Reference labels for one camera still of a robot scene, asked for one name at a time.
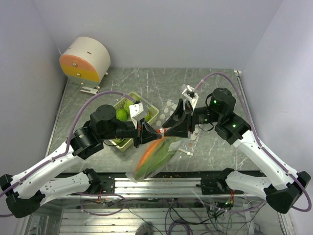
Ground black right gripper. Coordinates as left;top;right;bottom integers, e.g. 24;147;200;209
162;98;222;138

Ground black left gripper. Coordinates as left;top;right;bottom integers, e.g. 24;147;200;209
100;116;161;147

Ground red meat slab orange rind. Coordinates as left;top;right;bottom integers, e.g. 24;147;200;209
136;139;162;170

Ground green leafy vegetable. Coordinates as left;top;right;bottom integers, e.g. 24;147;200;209
134;137;180;178

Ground clear bag orange zipper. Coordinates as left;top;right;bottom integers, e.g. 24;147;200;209
125;127;186;183

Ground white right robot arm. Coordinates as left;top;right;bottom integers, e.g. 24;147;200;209
162;85;311;214

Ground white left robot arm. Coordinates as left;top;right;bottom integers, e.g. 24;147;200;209
0;104;161;218

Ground clear bag white dots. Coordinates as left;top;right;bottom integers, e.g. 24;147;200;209
156;98;200;156

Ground green custard apple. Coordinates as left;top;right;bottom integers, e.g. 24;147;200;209
116;109;128;121
145;114;151;122

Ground pale green perforated basket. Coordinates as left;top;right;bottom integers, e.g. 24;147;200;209
109;92;159;152

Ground large green cabbage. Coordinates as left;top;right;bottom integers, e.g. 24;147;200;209
123;99;134;114

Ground small white grey block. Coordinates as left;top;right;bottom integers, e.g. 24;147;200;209
80;86;99;95

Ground round drawer cabinet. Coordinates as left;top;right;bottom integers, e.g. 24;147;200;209
59;36;111;88

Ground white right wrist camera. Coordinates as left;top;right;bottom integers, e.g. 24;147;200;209
181;84;199;109

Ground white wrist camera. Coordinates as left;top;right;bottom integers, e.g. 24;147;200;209
129;101;148;121
181;84;199;109

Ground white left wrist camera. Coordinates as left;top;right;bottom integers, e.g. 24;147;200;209
129;101;148;121

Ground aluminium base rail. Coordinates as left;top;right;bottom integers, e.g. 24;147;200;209
31;171;284;199

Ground loose cables under table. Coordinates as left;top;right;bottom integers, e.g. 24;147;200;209
78;190;272;235

